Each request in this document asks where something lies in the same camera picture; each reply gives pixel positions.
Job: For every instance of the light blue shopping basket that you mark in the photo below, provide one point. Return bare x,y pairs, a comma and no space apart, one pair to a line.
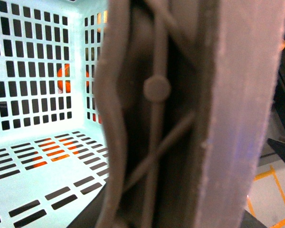
53,155

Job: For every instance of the orange persimmon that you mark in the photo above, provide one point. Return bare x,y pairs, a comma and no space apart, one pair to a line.
64,84

